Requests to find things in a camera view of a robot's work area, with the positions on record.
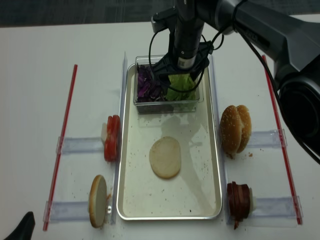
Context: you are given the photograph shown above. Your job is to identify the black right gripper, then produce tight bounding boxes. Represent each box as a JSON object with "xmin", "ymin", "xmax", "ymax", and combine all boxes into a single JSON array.
[{"xmin": 152, "ymin": 41, "xmax": 213, "ymax": 88}]

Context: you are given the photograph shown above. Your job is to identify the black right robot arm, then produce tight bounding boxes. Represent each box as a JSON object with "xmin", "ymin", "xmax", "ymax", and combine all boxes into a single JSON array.
[{"xmin": 150, "ymin": 0, "xmax": 320, "ymax": 162}]

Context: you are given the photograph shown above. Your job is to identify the green lettuce pile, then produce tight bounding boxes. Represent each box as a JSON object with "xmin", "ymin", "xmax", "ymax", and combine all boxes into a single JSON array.
[{"xmin": 165, "ymin": 74, "xmax": 196, "ymax": 101}]

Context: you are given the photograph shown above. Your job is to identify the white tomato stack pusher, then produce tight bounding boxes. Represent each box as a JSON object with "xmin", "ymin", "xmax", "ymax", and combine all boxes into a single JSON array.
[{"xmin": 101, "ymin": 123, "xmax": 108, "ymax": 144}]

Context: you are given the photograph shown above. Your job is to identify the red tomato slices stack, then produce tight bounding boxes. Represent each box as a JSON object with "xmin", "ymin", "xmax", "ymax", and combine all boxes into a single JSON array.
[{"xmin": 104, "ymin": 115, "xmax": 121, "ymax": 162}]

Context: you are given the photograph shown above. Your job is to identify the clear tomato track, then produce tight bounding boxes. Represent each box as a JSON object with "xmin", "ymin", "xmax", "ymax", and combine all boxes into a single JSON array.
[{"xmin": 56, "ymin": 137, "xmax": 104, "ymax": 155}]

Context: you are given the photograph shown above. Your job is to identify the brown meat patties stack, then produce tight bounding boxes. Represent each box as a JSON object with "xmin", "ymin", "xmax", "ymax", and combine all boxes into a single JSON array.
[{"xmin": 227, "ymin": 181, "xmax": 251, "ymax": 230}]

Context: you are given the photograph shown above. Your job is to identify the clear plastic salad box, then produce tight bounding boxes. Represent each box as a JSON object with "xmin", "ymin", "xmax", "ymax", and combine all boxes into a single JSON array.
[{"xmin": 131, "ymin": 56, "xmax": 204, "ymax": 114}]

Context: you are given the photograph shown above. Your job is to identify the purple cabbage pieces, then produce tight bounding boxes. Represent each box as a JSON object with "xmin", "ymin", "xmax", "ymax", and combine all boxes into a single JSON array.
[{"xmin": 136, "ymin": 65, "xmax": 166, "ymax": 103}]

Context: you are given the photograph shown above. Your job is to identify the sesame bun rear half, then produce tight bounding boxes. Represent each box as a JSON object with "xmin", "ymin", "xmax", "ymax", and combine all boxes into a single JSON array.
[{"xmin": 236, "ymin": 105, "xmax": 252, "ymax": 153}]

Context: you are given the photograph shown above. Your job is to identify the bun bottom slice on tray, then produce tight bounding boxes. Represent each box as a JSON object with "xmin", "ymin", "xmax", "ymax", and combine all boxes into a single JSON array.
[{"xmin": 149, "ymin": 136, "xmax": 182, "ymax": 179}]

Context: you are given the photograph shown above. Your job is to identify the silver metal tray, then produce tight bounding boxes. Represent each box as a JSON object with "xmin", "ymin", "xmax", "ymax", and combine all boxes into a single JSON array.
[{"xmin": 116, "ymin": 65, "xmax": 222, "ymax": 221}]

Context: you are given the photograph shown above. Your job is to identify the clear sesame bun track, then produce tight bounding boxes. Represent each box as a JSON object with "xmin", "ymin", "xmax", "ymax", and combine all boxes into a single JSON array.
[{"xmin": 247, "ymin": 129, "xmax": 287, "ymax": 148}]

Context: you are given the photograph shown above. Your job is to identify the white patty stack pusher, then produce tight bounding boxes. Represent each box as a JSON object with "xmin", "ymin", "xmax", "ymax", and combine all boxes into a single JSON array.
[{"xmin": 248, "ymin": 187, "xmax": 257, "ymax": 216}]

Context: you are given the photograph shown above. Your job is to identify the upright bun slice left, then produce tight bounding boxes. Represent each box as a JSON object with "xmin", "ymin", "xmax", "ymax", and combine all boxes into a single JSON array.
[{"xmin": 88, "ymin": 175, "xmax": 107, "ymax": 228}]

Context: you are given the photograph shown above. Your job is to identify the clear patty track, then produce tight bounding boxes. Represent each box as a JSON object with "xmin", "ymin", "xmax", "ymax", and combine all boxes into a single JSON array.
[{"xmin": 245, "ymin": 196, "xmax": 303, "ymax": 228}]

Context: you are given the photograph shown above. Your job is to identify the clear bun slice track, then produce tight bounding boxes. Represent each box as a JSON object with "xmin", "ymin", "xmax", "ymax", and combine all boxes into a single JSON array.
[{"xmin": 43, "ymin": 201, "xmax": 90, "ymax": 223}]

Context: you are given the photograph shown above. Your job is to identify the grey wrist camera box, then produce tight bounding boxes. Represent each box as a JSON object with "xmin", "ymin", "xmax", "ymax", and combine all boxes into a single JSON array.
[{"xmin": 151, "ymin": 7, "xmax": 177, "ymax": 33}]

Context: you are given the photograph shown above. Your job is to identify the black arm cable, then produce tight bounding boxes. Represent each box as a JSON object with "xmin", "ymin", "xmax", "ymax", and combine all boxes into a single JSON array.
[{"xmin": 148, "ymin": 2, "xmax": 320, "ymax": 162}]

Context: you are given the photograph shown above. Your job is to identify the clear rail left of tray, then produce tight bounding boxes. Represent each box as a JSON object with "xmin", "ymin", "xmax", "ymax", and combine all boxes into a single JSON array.
[{"xmin": 110, "ymin": 52, "xmax": 128, "ymax": 225}]

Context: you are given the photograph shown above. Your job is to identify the clear rail of tray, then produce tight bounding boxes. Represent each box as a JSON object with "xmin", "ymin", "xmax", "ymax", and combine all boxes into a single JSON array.
[
  {"xmin": 208, "ymin": 54, "xmax": 233, "ymax": 226},
  {"xmin": 110, "ymin": 52, "xmax": 128, "ymax": 225}
]

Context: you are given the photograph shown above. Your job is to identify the left red straw rail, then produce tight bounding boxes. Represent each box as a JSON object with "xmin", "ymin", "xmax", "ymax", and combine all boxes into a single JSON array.
[{"xmin": 42, "ymin": 64, "xmax": 78, "ymax": 232}]

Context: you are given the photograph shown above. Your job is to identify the red straw rail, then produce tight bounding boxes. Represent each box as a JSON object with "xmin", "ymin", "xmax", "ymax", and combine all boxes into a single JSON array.
[
  {"xmin": 264, "ymin": 66, "xmax": 303, "ymax": 225},
  {"xmin": 42, "ymin": 64, "xmax": 78, "ymax": 232}
]

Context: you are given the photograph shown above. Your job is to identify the clear rail right of tray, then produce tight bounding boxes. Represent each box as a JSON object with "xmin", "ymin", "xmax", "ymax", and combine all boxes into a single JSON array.
[{"xmin": 208, "ymin": 54, "xmax": 233, "ymax": 226}]

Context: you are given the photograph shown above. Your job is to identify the right red straw rail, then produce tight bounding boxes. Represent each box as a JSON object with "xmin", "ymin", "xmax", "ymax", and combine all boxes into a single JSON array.
[{"xmin": 264, "ymin": 66, "xmax": 303, "ymax": 225}]

